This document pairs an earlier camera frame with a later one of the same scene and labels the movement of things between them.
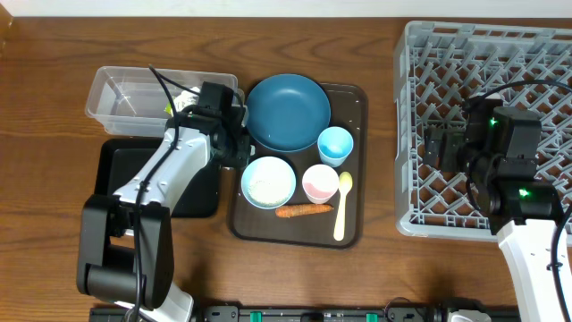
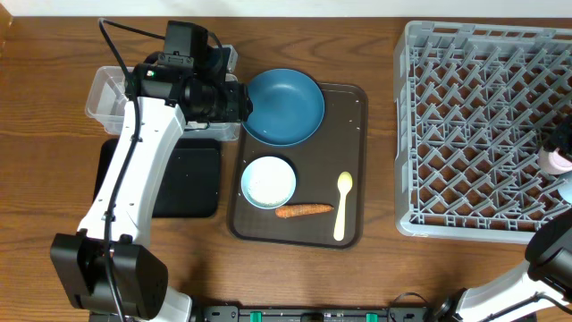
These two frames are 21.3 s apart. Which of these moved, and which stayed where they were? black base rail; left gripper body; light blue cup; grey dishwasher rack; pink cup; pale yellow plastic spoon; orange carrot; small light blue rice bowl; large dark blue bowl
Moved: left gripper body; pink cup; large dark blue bowl; light blue cup
Stayed: pale yellow plastic spoon; small light blue rice bowl; black base rail; grey dishwasher rack; orange carrot
